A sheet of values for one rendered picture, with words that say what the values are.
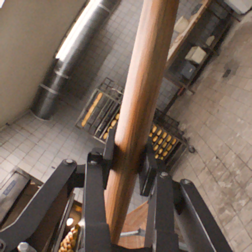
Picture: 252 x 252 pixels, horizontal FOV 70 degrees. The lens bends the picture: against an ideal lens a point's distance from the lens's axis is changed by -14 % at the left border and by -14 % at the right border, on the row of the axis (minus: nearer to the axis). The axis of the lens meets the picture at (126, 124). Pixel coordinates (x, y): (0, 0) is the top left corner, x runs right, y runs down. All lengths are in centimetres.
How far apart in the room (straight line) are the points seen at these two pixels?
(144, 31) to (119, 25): 507
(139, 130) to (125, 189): 6
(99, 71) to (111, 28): 111
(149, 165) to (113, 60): 504
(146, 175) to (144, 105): 6
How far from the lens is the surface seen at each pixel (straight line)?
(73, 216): 242
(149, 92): 17
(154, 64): 17
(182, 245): 179
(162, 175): 16
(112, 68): 519
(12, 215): 193
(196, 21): 465
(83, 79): 531
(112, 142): 19
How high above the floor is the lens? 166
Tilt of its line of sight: 10 degrees down
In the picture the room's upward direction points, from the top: 59 degrees counter-clockwise
